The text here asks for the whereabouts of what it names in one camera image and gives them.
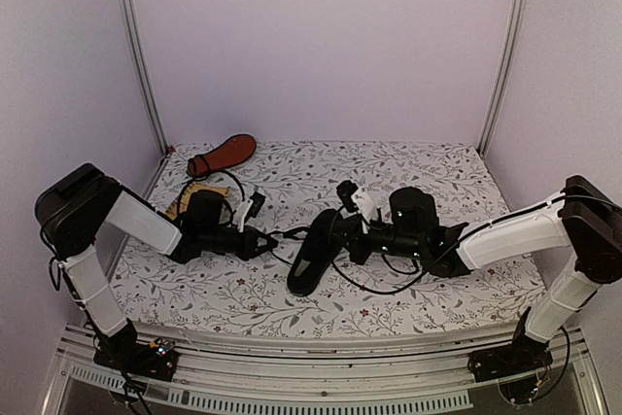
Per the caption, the front aluminium rail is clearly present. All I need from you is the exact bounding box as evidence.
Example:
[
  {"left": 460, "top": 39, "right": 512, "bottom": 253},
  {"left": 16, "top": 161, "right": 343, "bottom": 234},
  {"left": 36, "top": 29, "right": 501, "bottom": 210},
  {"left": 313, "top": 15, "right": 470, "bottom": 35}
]
[{"left": 42, "top": 325, "right": 609, "bottom": 414}]

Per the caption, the red-soled shoe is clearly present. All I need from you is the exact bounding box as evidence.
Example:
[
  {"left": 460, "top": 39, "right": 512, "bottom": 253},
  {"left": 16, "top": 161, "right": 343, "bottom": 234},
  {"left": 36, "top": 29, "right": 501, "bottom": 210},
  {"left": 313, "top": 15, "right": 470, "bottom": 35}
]
[{"left": 187, "top": 134, "right": 258, "bottom": 178}]

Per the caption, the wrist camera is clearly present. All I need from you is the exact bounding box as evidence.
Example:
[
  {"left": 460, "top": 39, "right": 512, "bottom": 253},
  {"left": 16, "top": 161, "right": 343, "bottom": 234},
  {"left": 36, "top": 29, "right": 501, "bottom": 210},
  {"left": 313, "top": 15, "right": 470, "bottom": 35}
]
[
  {"left": 336, "top": 180, "right": 380, "bottom": 234},
  {"left": 233, "top": 190, "right": 266, "bottom": 232}
]

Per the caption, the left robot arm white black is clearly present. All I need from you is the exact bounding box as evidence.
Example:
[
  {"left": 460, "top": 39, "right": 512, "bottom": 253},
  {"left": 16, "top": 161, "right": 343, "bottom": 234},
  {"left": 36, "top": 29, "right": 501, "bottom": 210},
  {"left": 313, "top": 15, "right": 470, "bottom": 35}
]
[{"left": 34, "top": 163, "right": 278, "bottom": 370}]

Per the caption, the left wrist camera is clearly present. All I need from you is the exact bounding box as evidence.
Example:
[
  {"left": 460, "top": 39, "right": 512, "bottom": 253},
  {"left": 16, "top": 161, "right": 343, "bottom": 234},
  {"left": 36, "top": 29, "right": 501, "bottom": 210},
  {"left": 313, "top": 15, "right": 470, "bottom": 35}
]
[{"left": 233, "top": 190, "right": 266, "bottom": 232}]

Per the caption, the left aluminium frame post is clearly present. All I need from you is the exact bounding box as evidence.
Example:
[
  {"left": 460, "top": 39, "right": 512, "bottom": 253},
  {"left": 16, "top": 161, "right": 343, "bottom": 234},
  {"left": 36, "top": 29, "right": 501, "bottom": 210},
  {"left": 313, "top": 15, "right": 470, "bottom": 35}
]
[{"left": 119, "top": 0, "right": 169, "bottom": 156}]

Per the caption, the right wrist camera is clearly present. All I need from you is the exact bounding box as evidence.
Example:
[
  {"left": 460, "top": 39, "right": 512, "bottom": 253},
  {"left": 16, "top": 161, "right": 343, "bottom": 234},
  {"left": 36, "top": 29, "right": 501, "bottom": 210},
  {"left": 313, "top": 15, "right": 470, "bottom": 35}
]
[{"left": 336, "top": 180, "right": 380, "bottom": 234}]

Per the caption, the woven bamboo tray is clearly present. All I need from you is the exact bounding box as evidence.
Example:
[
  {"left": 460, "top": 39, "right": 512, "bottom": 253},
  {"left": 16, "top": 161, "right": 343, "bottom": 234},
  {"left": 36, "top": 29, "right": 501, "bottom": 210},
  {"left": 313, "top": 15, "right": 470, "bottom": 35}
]
[{"left": 164, "top": 181, "right": 229, "bottom": 220}]

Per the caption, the right aluminium frame post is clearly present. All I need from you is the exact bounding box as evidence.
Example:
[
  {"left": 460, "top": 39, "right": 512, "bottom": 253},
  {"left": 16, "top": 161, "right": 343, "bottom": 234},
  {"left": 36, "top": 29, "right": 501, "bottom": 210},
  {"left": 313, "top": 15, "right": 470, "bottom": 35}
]
[{"left": 477, "top": 0, "right": 528, "bottom": 159}]

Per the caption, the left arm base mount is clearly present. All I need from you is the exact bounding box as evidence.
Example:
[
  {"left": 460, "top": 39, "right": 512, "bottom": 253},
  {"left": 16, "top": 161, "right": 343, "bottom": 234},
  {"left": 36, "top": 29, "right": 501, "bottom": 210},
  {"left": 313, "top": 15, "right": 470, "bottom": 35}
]
[{"left": 93, "top": 338, "right": 180, "bottom": 382}]

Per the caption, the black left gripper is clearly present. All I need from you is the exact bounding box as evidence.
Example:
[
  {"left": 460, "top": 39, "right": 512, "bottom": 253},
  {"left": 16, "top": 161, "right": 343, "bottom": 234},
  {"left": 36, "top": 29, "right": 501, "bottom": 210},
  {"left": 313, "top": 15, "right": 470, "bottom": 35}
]
[{"left": 201, "top": 225, "right": 278, "bottom": 261}]

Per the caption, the black shoe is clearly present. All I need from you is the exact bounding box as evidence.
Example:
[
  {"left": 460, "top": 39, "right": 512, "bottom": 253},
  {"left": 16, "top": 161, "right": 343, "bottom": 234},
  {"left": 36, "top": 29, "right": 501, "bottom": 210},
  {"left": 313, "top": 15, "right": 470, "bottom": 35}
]
[{"left": 287, "top": 209, "right": 343, "bottom": 296}]

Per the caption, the aluminium frame post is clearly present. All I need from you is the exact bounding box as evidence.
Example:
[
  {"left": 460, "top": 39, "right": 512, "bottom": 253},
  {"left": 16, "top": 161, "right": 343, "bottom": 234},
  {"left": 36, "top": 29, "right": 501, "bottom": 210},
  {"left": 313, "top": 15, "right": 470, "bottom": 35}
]
[
  {"left": 119, "top": 0, "right": 169, "bottom": 156},
  {"left": 477, "top": 0, "right": 528, "bottom": 159}
]

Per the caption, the floral tablecloth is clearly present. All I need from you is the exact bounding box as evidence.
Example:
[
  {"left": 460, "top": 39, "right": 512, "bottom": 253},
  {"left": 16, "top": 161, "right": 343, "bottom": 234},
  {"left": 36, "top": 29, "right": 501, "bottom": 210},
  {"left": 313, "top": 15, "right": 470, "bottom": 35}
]
[{"left": 111, "top": 142, "right": 545, "bottom": 339}]

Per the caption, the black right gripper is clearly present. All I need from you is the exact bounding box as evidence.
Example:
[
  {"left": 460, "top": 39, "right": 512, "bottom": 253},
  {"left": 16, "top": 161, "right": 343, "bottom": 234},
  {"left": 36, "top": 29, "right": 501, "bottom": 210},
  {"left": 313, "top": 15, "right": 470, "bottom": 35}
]
[{"left": 327, "top": 213, "right": 425, "bottom": 264}]

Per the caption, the black shoelace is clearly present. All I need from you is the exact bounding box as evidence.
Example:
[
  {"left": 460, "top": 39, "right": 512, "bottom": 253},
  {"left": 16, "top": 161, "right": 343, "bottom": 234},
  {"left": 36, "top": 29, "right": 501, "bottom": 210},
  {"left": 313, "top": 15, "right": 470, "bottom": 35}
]
[{"left": 268, "top": 225, "right": 310, "bottom": 265}]

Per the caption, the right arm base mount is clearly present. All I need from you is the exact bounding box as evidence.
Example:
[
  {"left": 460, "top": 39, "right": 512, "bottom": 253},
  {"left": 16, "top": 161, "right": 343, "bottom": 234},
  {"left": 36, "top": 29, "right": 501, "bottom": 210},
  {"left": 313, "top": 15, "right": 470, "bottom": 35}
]
[{"left": 467, "top": 336, "right": 553, "bottom": 382}]

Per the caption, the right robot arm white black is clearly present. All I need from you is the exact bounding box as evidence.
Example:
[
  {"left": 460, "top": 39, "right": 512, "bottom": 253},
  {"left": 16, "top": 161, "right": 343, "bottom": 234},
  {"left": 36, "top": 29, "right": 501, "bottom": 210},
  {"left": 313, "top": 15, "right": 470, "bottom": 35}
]
[{"left": 337, "top": 175, "right": 621, "bottom": 372}]

